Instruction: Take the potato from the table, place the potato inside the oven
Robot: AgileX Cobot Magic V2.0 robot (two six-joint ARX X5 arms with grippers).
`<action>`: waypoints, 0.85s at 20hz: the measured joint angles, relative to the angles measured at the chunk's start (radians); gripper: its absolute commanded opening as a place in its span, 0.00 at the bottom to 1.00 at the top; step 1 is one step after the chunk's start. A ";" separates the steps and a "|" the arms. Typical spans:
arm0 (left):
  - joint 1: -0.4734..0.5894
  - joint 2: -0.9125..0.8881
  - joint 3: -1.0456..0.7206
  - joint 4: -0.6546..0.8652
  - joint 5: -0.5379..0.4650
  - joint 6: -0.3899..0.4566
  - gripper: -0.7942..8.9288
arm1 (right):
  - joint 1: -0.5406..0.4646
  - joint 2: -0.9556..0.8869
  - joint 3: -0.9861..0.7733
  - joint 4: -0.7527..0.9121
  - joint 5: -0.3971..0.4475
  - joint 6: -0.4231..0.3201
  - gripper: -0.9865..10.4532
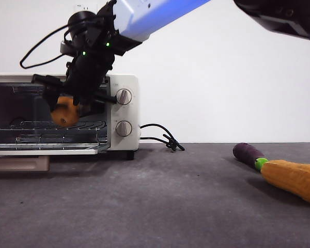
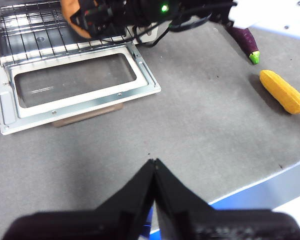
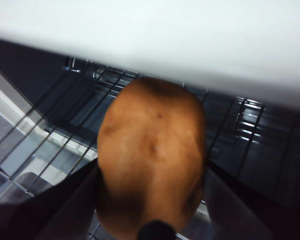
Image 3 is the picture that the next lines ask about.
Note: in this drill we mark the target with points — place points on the white Toshiba toaster oven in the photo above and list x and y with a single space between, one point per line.
277 155

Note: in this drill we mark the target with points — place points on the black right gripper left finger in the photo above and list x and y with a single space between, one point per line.
52 212

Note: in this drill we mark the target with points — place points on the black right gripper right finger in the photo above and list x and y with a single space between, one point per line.
240 215

